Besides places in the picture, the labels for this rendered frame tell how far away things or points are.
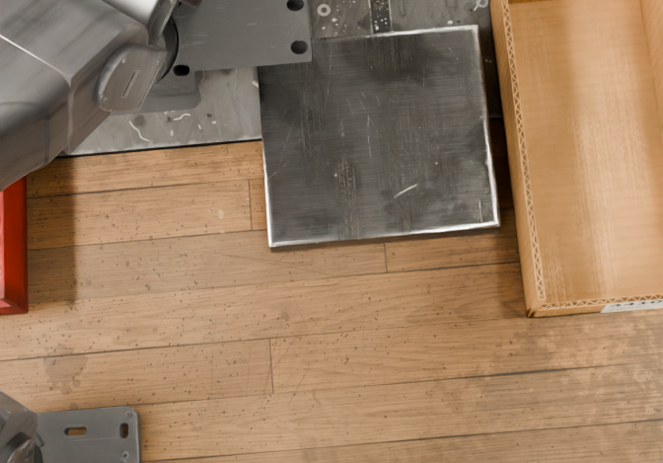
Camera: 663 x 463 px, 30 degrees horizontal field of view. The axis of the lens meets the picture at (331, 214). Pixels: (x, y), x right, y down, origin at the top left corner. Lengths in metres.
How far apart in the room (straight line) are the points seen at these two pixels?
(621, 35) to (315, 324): 0.32
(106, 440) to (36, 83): 0.39
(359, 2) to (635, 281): 0.30
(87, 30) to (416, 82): 0.39
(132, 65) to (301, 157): 0.32
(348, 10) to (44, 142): 0.43
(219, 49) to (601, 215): 0.34
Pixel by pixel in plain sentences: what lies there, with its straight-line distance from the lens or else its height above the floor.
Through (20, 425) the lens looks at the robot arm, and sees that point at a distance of 0.80.
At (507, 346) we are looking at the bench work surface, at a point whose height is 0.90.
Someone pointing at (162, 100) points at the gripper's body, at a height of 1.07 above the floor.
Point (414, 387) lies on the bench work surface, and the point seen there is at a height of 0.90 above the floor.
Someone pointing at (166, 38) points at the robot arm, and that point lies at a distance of 0.68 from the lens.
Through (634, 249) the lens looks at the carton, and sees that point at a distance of 0.93.
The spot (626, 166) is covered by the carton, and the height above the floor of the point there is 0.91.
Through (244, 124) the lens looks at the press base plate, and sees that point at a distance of 0.95.
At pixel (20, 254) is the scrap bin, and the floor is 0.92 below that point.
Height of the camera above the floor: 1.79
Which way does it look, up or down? 75 degrees down
